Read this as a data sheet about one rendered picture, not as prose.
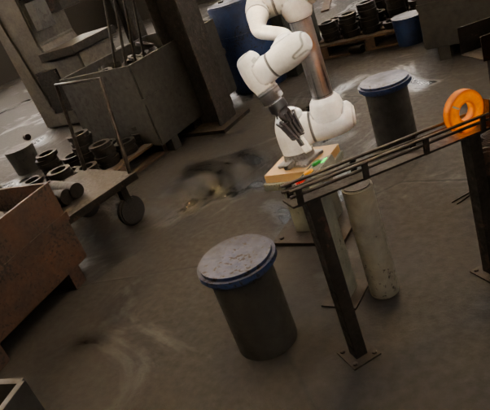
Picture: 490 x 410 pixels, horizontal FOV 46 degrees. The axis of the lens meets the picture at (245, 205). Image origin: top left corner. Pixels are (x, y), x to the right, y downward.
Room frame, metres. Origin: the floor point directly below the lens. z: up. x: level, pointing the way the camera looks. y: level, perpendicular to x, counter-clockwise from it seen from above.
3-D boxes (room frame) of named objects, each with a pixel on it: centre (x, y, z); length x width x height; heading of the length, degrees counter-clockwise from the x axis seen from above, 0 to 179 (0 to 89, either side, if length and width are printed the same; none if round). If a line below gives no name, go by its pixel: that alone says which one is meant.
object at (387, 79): (3.31, -1.05, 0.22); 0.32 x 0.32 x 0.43
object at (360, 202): (1.95, -0.43, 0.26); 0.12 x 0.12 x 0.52
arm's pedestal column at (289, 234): (2.67, -0.34, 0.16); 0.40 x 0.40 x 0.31; 53
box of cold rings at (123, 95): (5.42, 0.41, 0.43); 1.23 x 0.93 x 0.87; 138
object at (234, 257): (1.92, 0.11, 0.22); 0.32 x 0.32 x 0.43
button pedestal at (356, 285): (2.02, -0.28, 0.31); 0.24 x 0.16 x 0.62; 140
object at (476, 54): (2.63, -1.38, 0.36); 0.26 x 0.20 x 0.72; 175
